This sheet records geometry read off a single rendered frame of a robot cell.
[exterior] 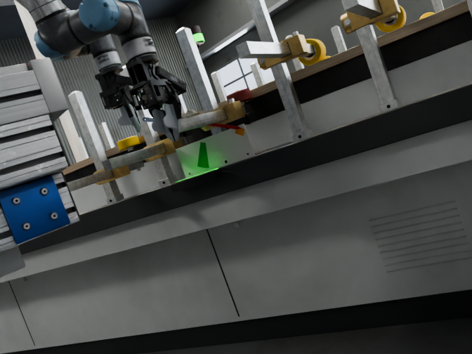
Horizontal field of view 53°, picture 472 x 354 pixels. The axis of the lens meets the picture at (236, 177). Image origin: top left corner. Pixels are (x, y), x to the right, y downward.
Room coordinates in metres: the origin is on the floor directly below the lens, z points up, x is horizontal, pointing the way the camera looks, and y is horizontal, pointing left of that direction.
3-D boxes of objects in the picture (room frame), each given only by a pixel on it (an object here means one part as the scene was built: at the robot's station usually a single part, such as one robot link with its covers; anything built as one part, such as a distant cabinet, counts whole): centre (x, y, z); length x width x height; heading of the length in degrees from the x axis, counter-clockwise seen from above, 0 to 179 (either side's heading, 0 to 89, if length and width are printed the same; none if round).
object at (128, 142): (1.81, 0.34, 0.85); 0.08 x 0.08 x 0.11
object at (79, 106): (1.72, 0.44, 0.88); 0.04 x 0.04 x 0.48; 60
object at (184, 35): (1.47, 0.00, 0.89); 0.04 x 0.04 x 0.48; 60
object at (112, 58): (1.51, 0.25, 1.12); 0.08 x 0.08 x 0.05
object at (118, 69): (1.51, 0.26, 1.04); 0.09 x 0.08 x 0.12; 81
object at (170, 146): (1.58, 0.20, 0.82); 0.14 x 0.06 x 0.05; 60
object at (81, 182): (1.64, 0.43, 0.80); 0.44 x 0.03 x 0.04; 150
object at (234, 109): (1.46, -0.02, 0.84); 0.14 x 0.06 x 0.05; 60
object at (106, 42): (1.51, 0.26, 1.20); 0.09 x 0.08 x 0.11; 117
